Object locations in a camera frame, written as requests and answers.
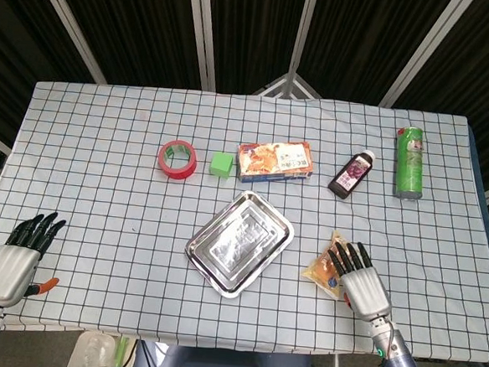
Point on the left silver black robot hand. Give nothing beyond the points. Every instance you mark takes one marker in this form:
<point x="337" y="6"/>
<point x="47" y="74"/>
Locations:
<point x="8" y="265"/>

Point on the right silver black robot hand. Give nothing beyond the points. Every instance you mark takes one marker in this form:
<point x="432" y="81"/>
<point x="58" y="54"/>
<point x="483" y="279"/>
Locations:
<point x="363" y="286"/>

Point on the packaged bread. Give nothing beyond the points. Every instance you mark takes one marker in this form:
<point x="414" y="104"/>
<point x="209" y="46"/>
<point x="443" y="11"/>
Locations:
<point x="324" y="266"/>

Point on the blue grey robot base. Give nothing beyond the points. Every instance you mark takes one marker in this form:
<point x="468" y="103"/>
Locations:
<point x="223" y="366"/>

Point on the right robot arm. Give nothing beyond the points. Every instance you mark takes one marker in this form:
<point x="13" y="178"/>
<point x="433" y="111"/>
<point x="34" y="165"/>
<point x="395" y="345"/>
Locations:
<point x="402" y="362"/>

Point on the rectangular metal tray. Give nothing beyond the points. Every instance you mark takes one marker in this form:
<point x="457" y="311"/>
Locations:
<point x="239" y="243"/>

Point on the dark juice bottle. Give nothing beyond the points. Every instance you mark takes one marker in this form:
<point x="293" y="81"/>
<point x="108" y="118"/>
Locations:
<point x="351" y="174"/>

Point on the clear plastic bottle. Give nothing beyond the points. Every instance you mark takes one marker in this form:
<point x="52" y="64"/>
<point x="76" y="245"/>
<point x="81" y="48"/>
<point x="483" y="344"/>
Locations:
<point x="91" y="353"/>

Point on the green cylindrical can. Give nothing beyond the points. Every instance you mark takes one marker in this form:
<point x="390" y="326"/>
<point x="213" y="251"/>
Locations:
<point x="408" y="163"/>

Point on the checkered blue tablecloth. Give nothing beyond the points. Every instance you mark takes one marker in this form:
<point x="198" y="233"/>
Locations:
<point x="140" y="235"/>

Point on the orange snack box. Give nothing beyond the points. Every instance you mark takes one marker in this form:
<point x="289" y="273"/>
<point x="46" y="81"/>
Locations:
<point x="274" y="161"/>

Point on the green cube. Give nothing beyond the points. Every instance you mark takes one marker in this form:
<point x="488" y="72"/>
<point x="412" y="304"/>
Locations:
<point x="221" y="165"/>

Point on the red tape roll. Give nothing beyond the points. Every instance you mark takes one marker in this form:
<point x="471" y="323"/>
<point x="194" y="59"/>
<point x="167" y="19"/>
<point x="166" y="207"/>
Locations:
<point x="177" y="159"/>

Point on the white metal frame stand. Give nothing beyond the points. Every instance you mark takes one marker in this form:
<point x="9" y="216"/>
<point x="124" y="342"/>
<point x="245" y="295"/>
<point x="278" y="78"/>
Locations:
<point x="291" y="86"/>

